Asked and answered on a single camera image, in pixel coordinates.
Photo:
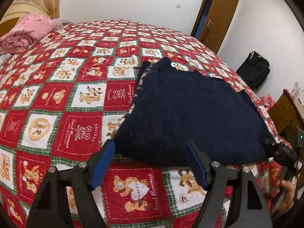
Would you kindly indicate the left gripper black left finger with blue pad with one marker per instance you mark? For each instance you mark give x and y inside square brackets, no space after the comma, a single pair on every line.
[50,207]

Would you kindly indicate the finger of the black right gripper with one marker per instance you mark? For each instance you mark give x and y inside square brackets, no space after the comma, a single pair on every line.
[281,153]

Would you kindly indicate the navy patterned knit sweater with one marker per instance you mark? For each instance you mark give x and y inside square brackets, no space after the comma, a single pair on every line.
[171,106]

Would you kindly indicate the right hand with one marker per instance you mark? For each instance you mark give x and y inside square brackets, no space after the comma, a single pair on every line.
[288,200]

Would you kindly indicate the brown wooden dresser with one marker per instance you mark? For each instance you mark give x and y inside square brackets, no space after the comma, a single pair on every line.
[287,118]

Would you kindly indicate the red checkered teddy bedspread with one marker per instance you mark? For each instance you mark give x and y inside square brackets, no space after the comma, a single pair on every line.
[63,97]

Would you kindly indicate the brown wooden door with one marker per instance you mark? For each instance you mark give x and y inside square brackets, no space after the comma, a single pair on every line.
[213,21]

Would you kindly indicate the pink folded blanket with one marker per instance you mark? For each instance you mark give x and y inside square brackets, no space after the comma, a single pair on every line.
[29,30]

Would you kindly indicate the beige wooden headboard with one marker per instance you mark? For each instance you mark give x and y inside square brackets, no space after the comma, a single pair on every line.
[16,12]

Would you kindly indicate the black bag by wall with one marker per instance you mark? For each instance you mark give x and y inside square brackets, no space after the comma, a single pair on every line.
[254,70]

